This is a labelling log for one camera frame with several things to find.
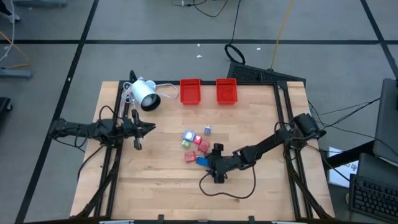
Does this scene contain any white lamp cable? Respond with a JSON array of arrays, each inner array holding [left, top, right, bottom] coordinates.
[[122, 81, 180, 105]]

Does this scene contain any yellow floor cable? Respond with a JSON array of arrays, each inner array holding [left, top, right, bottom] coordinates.
[[0, 30, 32, 70]]

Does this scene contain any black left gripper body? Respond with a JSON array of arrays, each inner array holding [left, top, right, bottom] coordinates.
[[120, 108, 143, 151]]

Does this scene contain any black perforated panel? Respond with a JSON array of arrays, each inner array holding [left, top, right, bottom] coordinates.
[[226, 61, 307, 84]]

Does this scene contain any person's foot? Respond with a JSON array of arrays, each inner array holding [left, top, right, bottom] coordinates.
[[0, 0, 21, 24]]

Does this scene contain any white paper sheet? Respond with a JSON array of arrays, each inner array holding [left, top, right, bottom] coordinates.
[[328, 146, 360, 189]]

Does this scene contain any white desk lamp black rim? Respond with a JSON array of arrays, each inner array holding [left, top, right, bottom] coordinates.
[[129, 77, 162, 112]]

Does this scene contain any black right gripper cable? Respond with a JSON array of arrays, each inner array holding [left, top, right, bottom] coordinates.
[[198, 164, 257, 200]]

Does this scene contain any white floor cable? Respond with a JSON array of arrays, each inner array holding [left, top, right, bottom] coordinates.
[[0, 0, 16, 63]]

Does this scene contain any light blue wall charger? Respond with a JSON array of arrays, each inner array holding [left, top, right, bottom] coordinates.
[[182, 129, 196, 142]]

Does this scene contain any black aluminium table frame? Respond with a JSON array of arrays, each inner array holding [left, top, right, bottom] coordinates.
[[74, 70, 335, 220]]

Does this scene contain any black cable with loop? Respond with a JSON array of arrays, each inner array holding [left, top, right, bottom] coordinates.
[[224, 0, 246, 65]]

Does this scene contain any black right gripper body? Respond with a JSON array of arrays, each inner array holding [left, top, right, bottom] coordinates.
[[210, 142, 234, 185]]

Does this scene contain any grey floor foot bar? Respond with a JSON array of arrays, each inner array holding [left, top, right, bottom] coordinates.
[[0, 67, 34, 80]]

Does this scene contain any red plastic mesh basket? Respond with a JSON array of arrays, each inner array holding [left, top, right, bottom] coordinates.
[[215, 78, 239, 106], [179, 78, 202, 106]]

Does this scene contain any black keyboard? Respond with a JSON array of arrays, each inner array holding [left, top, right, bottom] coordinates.
[[348, 173, 398, 223]]

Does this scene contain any grey laptop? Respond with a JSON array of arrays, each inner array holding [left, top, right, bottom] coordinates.
[[356, 152, 398, 187]]

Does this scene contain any thick yellow cable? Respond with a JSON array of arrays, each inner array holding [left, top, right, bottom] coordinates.
[[269, 0, 295, 71]]

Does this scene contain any grey monitor back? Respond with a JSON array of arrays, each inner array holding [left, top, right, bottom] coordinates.
[[372, 77, 398, 164]]

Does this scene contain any black chair caster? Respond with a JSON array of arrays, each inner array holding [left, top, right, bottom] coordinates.
[[0, 96, 13, 113]]

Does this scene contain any red wall charger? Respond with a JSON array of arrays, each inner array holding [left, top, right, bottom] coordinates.
[[198, 139, 211, 154]]

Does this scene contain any black floor cable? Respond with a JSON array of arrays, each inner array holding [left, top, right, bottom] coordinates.
[[172, 0, 229, 18]]

